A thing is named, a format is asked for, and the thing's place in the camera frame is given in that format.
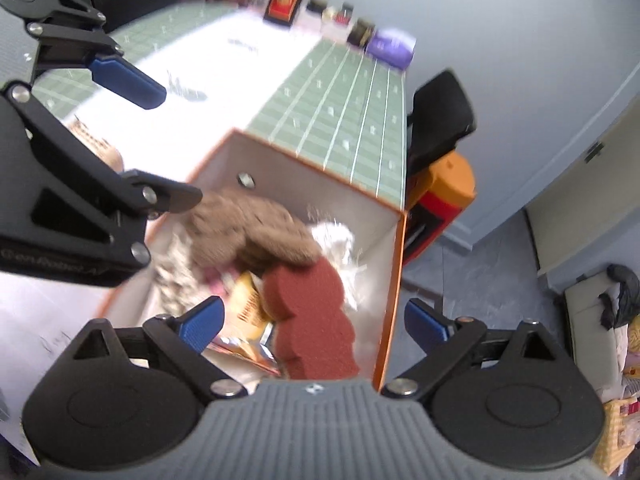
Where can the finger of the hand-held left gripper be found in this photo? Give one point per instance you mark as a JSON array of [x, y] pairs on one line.
[[170, 197], [127, 80]]

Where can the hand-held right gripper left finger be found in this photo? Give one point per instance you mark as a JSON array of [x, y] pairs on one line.
[[202, 322]]

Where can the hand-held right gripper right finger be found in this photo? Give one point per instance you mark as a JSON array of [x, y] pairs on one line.
[[425, 325]]

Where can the yellow snack packet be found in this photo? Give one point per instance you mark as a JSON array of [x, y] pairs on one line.
[[247, 310]]

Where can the cream knitted cloth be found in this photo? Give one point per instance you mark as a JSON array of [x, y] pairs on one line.
[[172, 275]]

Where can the brown knitted plush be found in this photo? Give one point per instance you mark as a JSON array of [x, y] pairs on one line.
[[250, 230]]

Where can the red sponge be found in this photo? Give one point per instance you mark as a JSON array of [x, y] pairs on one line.
[[310, 310]]

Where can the translucent white plastic bag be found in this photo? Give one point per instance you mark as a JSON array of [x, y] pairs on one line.
[[335, 242]]

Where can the orange and white cardboard box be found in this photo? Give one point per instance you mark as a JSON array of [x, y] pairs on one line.
[[300, 185]]

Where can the beige patterned packet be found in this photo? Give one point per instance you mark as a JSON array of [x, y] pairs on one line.
[[95, 142]]

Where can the stack of orange plastic stools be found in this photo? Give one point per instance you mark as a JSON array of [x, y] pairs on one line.
[[450, 180]]

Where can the cream sofa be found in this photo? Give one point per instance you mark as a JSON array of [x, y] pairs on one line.
[[585, 320]]

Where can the green checked tablecloth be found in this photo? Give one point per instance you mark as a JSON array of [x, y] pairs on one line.
[[325, 110]]

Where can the white flat box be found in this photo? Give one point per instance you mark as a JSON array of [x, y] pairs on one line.
[[312, 21]]

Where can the cream door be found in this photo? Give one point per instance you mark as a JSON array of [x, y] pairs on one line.
[[585, 210]]

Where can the black cloth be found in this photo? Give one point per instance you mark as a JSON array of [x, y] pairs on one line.
[[620, 295]]

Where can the small black jar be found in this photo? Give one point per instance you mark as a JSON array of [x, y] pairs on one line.
[[315, 6]]

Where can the small white cup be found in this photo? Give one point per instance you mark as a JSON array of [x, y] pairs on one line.
[[330, 14]]

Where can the yellow wicker basket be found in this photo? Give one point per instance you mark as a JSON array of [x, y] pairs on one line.
[[617, 435]]

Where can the small red labelled jar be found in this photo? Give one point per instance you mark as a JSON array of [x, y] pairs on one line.
[[345, 14]]

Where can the dark glass jar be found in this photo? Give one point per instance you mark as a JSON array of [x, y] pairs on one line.
[[361, 34]]

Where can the purple tissue pack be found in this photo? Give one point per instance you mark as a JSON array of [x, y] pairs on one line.
[[392, 49]]

